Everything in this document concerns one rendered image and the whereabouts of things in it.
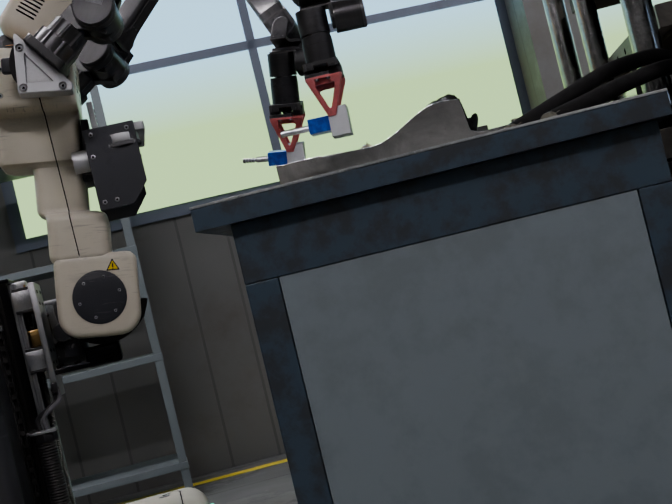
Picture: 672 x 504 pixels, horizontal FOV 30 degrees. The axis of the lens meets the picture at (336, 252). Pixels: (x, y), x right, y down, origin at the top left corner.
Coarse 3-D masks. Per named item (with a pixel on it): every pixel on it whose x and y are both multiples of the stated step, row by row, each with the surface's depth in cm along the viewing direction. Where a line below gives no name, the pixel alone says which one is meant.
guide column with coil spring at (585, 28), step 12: (576, 0) 325; (588, 0) 324; (576, 12) 326; (588, 12) 324; (588, 24) 324; (600, 24) 326; (588, 36) 325; (600, 36) 325; (588, 48) 325; (600, 48) 324; (588, 60) 326; (600, 60) 324
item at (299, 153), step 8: (296, 144) 259; (304, 144) 263; (272, 152) 260; (280, 152) 259; (288, 152) 259; (296, 152) 259; (304, 152) 261; (248, 160) 262; (256, 160) 261; (264, 160) 261; (272, 160) 260; (280, 160) 260; (288, 160) 259; (296, 160) 259
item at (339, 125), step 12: (312, 120) 230; (324, 120) 230; (336, 120) 230; (348, 120) 230; (288, 132) 232; (300, 132) 232; (312, 132) 230; (324, 132) 232; (336, 132) 230; (348, 132) 229
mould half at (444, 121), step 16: (432, 112) 241; (448, 112) 241; (400, 128) 241; (416, 128) 241; (432, 128) 241; (448, 128) 241; (464, 128) 240; (496, 128) 240; (384, 144) 242; (400, 144) 241; (416, 144) 241; (432, 144) 241; (304, 160) 243; (320, 160) 243; (336, 160) 242; (352, 160) 242; (368, 160) 242; (288, 176) 243; (304, 176) 243
